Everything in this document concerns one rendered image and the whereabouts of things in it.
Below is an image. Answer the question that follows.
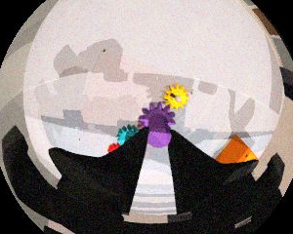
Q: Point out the red gear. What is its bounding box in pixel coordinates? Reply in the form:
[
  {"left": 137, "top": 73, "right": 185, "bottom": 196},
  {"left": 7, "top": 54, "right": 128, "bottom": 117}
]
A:
[{"left": 107, "top": 143, "right": 119, "bottom": 152}]

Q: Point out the cyan gear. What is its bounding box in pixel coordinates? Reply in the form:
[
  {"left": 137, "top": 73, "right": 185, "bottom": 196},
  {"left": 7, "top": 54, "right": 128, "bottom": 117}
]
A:
[{"left": 116, "top": 125, "right": 139, "bottom": 145}]

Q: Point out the purple gear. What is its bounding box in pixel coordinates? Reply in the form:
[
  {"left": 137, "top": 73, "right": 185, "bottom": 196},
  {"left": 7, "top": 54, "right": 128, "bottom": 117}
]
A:
[{"left": 139, "top": 101, "right": 177, "bottom": 148}]

